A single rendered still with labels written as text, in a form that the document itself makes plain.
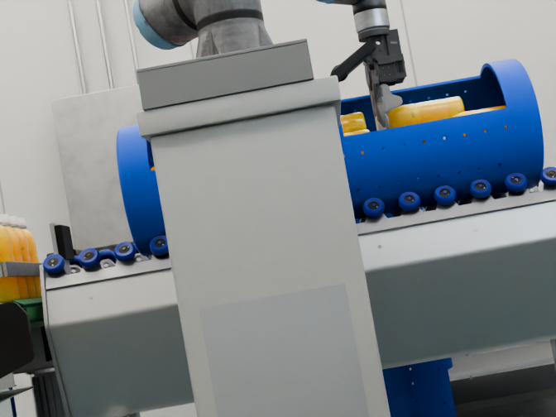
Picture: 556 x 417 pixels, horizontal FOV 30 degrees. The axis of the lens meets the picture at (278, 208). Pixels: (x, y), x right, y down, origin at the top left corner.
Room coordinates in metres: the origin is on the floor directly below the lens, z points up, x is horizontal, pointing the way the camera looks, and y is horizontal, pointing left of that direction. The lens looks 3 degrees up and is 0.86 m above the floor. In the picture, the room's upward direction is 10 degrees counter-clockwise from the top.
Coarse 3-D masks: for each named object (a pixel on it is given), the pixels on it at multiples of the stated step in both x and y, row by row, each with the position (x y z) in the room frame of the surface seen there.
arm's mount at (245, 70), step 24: (264, 48) 1.59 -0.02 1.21; (288, 48) 1.59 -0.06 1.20; (144, 72) 1.60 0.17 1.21; (168, 72) 1.60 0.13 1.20; (192, 72) 1.60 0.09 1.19; (216, 72) 1.60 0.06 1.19; (240, 72) 1.60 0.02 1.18; (264, 72) 1.60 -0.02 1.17; (288, 72) 1.59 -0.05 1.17; (312, 72) 1.59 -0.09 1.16; (144, 96) 1.60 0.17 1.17; (168, 96) 1.60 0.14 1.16; (192, 96) 1.60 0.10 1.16; (216, 96) 1.60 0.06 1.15
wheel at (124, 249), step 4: (120, 244) 2.16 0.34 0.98; (124, 244) 2.16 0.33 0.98; (128, 244) 2.15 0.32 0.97; (132, 244) 2.15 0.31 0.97; (116, 248) 2.15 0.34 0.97; (120, 248) 2.15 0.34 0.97; (124, 248) 2.14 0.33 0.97; (128, 248) 2.15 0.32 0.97; (132, 248) 2.15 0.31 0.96; (116, 252) 2.14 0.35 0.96; (120, 252) 2.14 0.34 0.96; (124, 252) 2.14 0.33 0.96; (128, 252) 2.14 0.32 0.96; (132, 252) 2.14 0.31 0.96; (116, 256) 2.14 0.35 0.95; (120, 256) 2.14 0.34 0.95; (124, 256) 2.14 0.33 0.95; (128, 256) 2.14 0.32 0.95; (132, 256) 2.15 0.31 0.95; (120, 260) 2.14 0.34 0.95; (124, 260) 2.14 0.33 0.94; (128, 260) 2.14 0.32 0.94
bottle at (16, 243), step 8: (0, 224) 2.21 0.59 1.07; (8, 224) 2.22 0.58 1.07; (8, 232) 2.21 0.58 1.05; (16, 232) 2.23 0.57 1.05; (16, 240) 2.22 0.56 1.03; (16, 248) 2.21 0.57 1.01; (16, 256) 2.21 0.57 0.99; (24, 280) 2.22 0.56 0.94; (24, 288) 2.22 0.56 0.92; (24, 296) 2.21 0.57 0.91
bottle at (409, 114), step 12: (456, 96) 2.24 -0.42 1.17; (396, 108) 2.24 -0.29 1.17; (408, 108) 2.23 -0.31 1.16; (420, 108) 2.22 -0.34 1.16; (432, 108) 2.22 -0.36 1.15; (444, 108) 2.22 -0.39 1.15; (456, 108) 2.22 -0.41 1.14; (396, 120) 2.22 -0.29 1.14; (408, 120) 2.22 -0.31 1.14; (420, 120) 2.22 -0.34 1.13; (432, 120) 2.22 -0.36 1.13
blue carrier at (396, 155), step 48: (432, 96) 2.34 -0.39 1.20; (480, 96) 2.36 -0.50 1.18; (528, 96) 2.12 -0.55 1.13; (144, 144) 2.14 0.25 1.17; (384, 144) 2.11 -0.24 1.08; (432, 144) 2.12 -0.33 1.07; (480, 144) 2.12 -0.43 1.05; (528, 144) 2.13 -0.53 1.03; (144, 192) 2.11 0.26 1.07; (384, 192) 2.16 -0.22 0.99; (432, 192) 2.18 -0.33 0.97; (144, 240) 2.17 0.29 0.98
